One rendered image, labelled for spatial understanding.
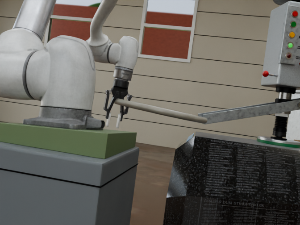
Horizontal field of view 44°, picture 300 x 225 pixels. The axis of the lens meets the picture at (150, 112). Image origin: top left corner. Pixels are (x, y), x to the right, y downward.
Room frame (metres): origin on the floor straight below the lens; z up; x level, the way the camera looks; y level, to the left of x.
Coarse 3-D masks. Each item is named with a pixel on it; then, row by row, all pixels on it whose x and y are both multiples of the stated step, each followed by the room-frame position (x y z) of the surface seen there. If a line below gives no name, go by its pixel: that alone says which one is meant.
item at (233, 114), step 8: (256, 104) 1.98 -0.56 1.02; (264, 104) 1.98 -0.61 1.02; (272, 104) 1.87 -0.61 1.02; (280, 104) 1.88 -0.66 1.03; (288, 104) 1.88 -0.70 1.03; (296, 104) 1.89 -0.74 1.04; (208, 112) 1.95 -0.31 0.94; (216, 112) 1.85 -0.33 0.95; (224, 112) 1.85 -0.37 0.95; (232, 112) 1.85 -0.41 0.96; (240, 112) 1.86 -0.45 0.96; (248, 112) 1.86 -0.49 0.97; (256, 112) 1.86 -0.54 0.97; (264, 112) 1.87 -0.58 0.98; (272, 112) 1.87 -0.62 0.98; (208, 120) 1.84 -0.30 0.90; (216, 120) 1.84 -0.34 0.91; (224, 120) 1.85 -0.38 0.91
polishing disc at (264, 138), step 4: (260, 136) 1.97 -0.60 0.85; (264, 136) 2.02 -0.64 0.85; (268, 140) 1.87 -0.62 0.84; (272, 140) 1.85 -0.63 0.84; (276, 140) 1.84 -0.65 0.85; (280, 140) 1.85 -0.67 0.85; (284, 140) 1.89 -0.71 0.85; (288, 140) 1.94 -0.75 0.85; (292, 140) 1.99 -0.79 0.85; (292, 144) 1.84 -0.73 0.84; (296, 144) 1.86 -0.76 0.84
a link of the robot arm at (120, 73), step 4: (116, 68) 1.76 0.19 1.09; (120, 68) 1.75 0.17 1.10; (124, 68) 1.75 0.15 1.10; (116, 72) 1.76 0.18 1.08; (120, 72) 1.75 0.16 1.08; (124, 72) 1.75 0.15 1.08; (128, 72) 1.76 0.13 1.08; (132, 72) 1.78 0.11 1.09; (116, 76) 1.76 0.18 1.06; (120, 76) 1.75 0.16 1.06; (124, 76) 1.75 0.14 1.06; (128, 76) 1.76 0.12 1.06; (124, 80) 1.76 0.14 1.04; (128, 80) 1.79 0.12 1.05
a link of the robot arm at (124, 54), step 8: (120, 40) 1.77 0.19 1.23; (128, 40) 1.75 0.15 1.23; (136, 40) 1.77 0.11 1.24; (112, 48) 1.77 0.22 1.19; (120, 48) 1.75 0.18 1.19; (128, 48) 1.74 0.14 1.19; (136, 48) 1.76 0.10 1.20; (112, 56) 1.76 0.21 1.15; (120, 56) 1.75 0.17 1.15; (128, 56) 1.74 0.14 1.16; (136, 56) 1.77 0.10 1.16; (120, 64) 1.75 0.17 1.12; (128, 64) 1.75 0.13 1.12
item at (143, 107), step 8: (120, 104) 1.74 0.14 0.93; (128, 104) 1.69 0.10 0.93; (136, 104) 1.66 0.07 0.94; (144, 104) 1.65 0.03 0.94; (152, 112) 1.64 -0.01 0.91; (160, 112) 1.63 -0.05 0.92; (168, 112) 1.63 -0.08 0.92; (176, 112) 1.64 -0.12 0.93; (192, 120) 1.69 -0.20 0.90; (200, 120) 1.73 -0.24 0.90
